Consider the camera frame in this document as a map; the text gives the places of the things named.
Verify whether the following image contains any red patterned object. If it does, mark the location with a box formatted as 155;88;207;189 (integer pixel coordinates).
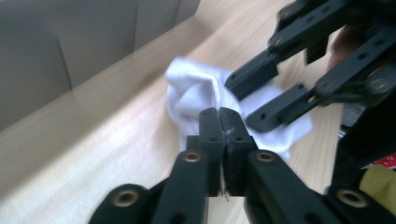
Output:
373;153;396;170

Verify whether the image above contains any white sock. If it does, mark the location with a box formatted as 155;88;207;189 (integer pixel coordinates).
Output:
163;56;314;161

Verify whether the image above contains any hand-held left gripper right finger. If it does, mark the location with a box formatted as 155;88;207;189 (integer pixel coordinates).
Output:
219;106;259;198

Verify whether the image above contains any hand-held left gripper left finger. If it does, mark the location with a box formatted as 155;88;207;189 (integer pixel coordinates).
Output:
186;106;226;198

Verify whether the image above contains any grey divided storage box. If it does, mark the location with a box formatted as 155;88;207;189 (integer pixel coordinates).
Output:
0;0;202;133

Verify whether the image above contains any yellow object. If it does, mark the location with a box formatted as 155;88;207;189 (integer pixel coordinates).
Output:
360;164;396;207

